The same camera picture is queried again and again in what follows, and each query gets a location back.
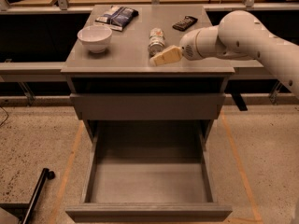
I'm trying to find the black chair leg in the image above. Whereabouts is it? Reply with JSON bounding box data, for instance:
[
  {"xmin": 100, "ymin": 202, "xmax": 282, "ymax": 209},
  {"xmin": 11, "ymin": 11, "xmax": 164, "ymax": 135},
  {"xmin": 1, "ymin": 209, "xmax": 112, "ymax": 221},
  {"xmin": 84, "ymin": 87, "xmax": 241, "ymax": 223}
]
[{"xmin": 0, "ymin": 168, "xmax": 55, "ymax": 224}]

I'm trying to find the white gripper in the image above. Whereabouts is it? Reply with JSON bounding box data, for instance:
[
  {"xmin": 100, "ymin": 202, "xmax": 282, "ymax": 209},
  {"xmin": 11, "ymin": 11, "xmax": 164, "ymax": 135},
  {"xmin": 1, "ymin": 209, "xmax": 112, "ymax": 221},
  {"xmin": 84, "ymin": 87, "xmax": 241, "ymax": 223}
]
[{"xmin": 149, "ymin": 30, "xmax": 202, "ymax": 66}]

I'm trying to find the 7up soda can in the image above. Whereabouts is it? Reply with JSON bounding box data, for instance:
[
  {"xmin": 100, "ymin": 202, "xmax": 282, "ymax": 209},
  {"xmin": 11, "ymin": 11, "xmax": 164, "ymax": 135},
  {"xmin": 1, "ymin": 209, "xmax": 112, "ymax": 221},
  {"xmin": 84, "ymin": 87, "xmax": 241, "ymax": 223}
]
[{"xmin": 148, "ymin": 28, "xmax": 165, "ymax": 56}]

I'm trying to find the grey drawer cabinet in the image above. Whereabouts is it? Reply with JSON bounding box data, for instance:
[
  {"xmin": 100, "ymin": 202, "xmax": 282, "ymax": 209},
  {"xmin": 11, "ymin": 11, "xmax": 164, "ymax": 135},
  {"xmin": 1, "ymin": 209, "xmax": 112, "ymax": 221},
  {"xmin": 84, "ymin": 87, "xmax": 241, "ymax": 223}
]
[{"xmin": 62, "ymin": 5, "xmax": 235, "ymax": 140}]

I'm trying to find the open grey middle drawer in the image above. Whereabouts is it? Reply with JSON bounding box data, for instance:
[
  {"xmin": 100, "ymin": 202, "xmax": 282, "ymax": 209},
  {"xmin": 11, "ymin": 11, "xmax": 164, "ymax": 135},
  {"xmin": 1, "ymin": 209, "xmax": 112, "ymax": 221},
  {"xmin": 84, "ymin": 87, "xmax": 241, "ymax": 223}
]
[{"xmin": 65, "ymin": 120, "xmax": 232, "ymax": 223}]

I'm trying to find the closed grey top drawer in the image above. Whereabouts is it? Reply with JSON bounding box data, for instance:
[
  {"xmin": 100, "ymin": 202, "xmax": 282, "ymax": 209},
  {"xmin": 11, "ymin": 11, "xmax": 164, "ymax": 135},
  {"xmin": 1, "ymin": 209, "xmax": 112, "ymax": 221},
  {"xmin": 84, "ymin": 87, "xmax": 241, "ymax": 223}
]
[{"xmin": 70, "ymin": 93, "xmax": 225, "ymax": 120}]

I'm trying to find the grey metal rail shelf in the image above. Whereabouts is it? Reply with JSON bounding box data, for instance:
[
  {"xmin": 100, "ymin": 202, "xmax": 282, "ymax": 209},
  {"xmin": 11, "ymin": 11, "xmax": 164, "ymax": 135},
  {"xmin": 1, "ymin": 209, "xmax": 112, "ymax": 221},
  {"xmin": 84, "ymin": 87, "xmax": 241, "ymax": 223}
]
[{"xmin": 0, "ymin": 58, "xmax": 275, "ymax": 82}]

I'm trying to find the white ceramic bowl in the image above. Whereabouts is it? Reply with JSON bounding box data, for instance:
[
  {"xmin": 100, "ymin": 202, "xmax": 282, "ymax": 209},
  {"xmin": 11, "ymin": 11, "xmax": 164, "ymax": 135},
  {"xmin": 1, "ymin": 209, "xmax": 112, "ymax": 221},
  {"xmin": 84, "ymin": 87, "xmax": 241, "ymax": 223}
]
[{"xmin": 78, "ymin": 25, "xmax": 112, "ymax": 53}]

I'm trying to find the black cable on floor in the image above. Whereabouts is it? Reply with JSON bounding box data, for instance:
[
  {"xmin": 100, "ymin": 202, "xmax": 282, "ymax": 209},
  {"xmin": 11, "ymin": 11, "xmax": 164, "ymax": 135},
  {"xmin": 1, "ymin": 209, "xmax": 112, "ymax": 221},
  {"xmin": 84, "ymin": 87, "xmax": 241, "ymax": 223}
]
[{"xmin": 0, "ymin": 105, "xmax": 9, "ymax": 128}]

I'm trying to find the blue chip bag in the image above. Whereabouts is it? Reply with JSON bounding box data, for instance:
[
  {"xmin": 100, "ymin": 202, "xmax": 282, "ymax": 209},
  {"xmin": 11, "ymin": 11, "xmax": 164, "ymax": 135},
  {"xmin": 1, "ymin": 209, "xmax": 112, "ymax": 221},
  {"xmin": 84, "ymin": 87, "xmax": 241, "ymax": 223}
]
[{"xmin": 95, "ymin": 6, "xmax": 139, "ymax": 32}]

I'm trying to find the black calculator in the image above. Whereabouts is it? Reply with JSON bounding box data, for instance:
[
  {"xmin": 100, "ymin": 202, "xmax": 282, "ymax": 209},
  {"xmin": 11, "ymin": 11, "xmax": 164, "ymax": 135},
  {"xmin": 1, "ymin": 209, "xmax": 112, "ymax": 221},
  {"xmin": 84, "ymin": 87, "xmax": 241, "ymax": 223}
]
[{"xmin": 173, "ymin": 16, "xmax": 198, "ymax": 32}]

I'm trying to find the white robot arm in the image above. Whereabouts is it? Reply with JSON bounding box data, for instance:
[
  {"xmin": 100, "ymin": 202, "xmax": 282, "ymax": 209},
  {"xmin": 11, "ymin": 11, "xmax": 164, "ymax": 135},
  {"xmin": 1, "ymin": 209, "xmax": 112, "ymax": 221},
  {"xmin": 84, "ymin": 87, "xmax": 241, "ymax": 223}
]
[{"xmin": 149, "ymin": 10, "xmax": 299, "ymax": 97}]

